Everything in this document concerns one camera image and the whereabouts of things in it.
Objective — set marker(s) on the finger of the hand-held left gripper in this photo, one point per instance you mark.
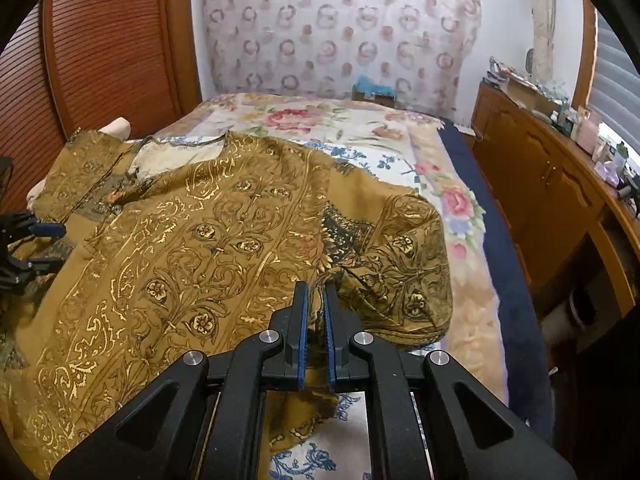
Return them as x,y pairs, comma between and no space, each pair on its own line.
47,230
35,265

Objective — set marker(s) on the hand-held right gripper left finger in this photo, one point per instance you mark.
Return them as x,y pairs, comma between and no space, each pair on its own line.
301,340

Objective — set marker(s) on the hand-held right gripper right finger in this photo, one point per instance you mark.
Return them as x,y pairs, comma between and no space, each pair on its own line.
330,340

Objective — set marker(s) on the golden patterned shirt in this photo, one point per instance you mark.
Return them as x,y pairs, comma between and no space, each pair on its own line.
200,240

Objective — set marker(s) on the beige folded garment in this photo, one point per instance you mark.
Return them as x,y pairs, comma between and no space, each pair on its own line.
120,127

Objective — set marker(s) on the wooden louvered wardrobe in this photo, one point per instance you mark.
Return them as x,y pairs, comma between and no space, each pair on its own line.
100,60

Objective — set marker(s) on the navy blue blanket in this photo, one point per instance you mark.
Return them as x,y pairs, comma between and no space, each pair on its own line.
520,310

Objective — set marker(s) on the cream rose floral blanket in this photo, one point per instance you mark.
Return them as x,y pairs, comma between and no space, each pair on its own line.
350,125

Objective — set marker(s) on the cardboard box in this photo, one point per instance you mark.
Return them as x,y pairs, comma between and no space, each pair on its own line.
375,99

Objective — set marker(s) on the blue cloth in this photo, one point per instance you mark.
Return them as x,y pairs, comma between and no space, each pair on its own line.
372,84

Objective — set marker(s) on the wooden cabinet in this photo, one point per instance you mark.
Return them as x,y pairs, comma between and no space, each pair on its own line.
540,170

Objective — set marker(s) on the clutter of small containers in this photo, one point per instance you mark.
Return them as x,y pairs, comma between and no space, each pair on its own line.
585,120

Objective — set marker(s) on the pale curtain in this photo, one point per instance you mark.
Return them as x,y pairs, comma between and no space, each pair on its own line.
542,20

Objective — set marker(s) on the window blinds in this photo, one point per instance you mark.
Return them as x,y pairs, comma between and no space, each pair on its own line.
617,75

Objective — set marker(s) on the wooden window frame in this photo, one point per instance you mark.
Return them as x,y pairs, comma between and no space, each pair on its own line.
586,55

